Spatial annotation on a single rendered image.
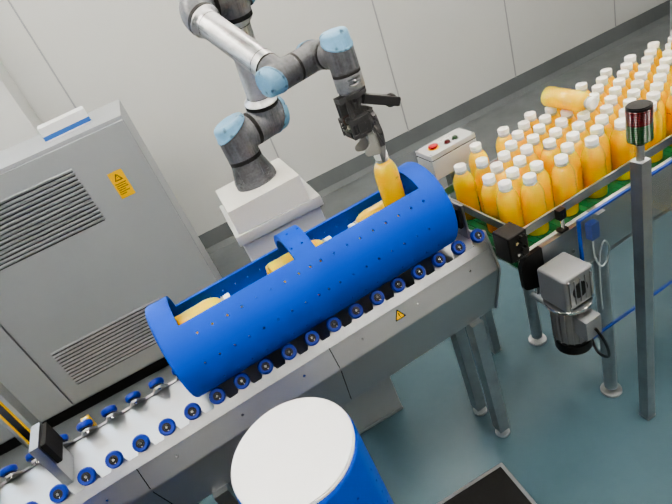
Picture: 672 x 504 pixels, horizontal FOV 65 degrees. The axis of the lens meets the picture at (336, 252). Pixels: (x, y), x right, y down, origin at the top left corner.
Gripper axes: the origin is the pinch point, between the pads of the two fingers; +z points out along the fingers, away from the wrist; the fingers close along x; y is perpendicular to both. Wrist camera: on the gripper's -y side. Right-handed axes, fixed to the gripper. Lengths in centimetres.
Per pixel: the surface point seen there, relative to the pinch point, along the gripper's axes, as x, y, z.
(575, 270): 33, -32, 46
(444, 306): 12, 0, 50
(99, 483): 10, 107, 39
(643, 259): 37, -55, 54
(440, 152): -25.1, -33.4, 22.2
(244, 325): 12, 56, 18
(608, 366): 20, -55, 115
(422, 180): 6.1, -7.2, 10.4
